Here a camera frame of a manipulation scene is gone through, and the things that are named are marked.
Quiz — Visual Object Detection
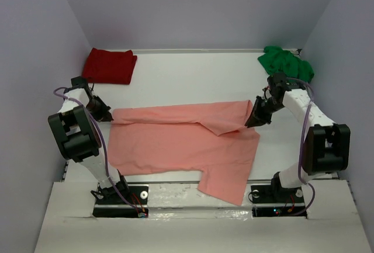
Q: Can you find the pink t shirt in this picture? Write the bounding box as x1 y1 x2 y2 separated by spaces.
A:
108 100 260 206

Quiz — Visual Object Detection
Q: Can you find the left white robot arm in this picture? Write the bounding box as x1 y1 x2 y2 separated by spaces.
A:
48 76 131 206

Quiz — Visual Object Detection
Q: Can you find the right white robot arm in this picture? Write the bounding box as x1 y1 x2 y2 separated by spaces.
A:
245 72 351 203

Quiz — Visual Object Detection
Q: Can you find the folded red t shirt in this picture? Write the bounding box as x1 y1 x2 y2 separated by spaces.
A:
81 48 137 85

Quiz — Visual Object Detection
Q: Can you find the crumpled green t shirt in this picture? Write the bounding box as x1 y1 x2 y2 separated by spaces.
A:
258 46 314 83

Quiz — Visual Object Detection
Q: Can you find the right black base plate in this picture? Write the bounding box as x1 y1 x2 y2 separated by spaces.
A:
247 185 307 218

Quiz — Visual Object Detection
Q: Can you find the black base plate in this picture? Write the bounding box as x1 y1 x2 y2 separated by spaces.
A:
91 184 149 219
247 185 307 218

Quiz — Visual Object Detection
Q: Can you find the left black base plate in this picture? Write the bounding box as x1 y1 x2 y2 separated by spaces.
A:
91 184 149 219

